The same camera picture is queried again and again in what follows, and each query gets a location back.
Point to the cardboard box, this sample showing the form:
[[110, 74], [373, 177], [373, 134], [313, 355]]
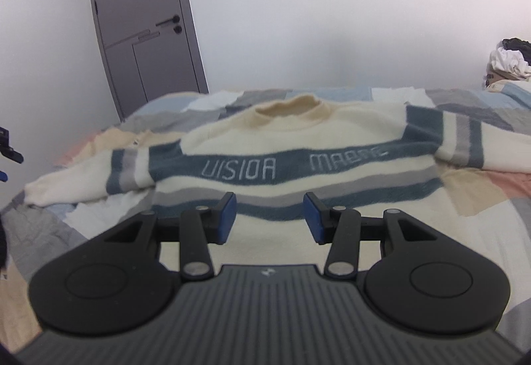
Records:
[[498, 79]]

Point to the black door lock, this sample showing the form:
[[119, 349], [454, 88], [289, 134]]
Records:
[[178, 30]]

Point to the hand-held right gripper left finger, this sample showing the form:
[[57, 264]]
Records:
[[226, 219]]

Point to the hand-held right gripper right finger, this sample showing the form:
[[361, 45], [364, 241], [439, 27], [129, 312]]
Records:
[[313, 219]]

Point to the white crumpled cloth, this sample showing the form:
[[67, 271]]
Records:
[[508, 62]]

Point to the patchwork bed blanket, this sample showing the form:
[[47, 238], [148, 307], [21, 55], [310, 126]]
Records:
[[477, 190]]

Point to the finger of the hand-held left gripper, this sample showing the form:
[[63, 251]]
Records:
[[10, 149], [2, 177]]

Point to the cream striped sweater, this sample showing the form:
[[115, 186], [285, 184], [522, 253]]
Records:
[[290, 141]]

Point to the black crumpled cloth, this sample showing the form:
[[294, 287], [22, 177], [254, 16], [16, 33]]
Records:
[[518, 47]]

